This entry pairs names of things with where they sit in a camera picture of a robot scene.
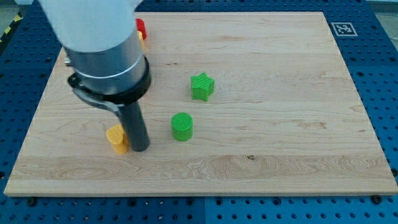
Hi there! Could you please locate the black clamp ring mount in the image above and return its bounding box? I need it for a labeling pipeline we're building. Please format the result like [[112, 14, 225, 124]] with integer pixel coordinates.
[[67, 57, 152, 116]]

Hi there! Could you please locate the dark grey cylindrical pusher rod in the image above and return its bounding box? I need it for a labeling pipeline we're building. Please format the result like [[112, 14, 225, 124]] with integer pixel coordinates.
[[118, 101, 150, 152]]

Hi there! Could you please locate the green cylinder block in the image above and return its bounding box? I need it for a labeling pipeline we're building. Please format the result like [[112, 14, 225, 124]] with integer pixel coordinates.
[[170, 112, 193, 141]]

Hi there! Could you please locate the yellow block behind arm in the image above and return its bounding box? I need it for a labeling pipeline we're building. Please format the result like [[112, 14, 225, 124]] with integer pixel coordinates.
[[137, 31, 145, 50]]

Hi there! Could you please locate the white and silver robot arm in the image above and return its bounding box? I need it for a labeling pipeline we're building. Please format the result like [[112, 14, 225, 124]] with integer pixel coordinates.
[[39, 0, 151, 152]]

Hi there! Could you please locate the green star block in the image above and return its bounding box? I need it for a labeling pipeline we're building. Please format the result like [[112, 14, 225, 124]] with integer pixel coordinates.
[[191, 73, 215, 101]]

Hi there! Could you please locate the yellow heart block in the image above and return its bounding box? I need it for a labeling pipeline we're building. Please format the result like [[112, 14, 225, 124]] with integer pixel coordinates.
[[106, 124, 129, 154]]

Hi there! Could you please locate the red block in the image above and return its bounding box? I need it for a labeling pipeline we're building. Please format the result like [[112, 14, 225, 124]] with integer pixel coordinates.
[[136, 18, 147, 40]]

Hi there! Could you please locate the wooden board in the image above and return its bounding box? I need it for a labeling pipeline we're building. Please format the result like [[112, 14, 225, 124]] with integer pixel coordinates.
[[4, 12, 397, 197]]

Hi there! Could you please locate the fiducial marker tag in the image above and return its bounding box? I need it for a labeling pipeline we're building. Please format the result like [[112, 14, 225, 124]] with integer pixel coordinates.
[[331, 22, 358, 37]]

